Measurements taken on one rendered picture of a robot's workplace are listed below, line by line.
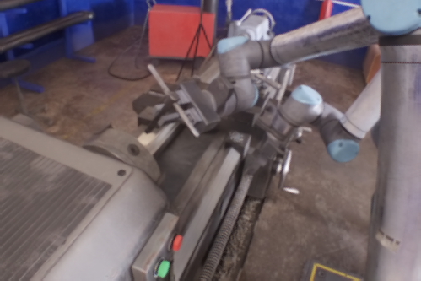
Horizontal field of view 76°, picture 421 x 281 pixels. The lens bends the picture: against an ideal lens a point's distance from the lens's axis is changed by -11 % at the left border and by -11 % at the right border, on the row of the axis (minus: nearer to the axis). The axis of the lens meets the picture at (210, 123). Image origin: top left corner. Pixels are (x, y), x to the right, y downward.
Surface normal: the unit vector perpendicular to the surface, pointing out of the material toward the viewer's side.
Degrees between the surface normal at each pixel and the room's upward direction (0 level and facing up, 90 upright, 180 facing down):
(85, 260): 45
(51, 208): 0
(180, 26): 90
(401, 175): 85
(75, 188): 0
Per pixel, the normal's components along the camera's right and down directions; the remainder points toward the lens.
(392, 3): -0.92, 0.04
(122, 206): 0.71, -0.41
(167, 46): -0.01, 0.55
